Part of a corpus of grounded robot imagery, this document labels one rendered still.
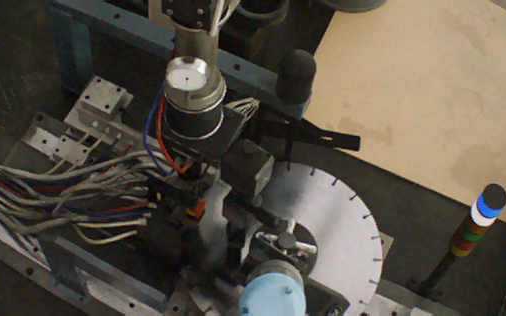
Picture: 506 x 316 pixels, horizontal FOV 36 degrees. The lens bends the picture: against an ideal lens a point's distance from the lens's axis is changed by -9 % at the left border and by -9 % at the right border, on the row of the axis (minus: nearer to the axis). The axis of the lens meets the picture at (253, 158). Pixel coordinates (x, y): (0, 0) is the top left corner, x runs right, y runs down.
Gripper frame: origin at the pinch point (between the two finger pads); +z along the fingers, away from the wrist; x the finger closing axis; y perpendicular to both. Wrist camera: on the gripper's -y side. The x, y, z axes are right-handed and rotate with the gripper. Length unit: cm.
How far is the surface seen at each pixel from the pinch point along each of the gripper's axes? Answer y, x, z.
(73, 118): 48, 4, 30
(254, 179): 12.1, -10.5, -22.1
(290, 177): 7.1, -11.3, 12.4
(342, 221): -4.0, -10.1, 9.3
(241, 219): 10.4, -3.8, -9.9
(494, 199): -20.1, -26.8, -9.3
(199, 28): 26, -22, -39
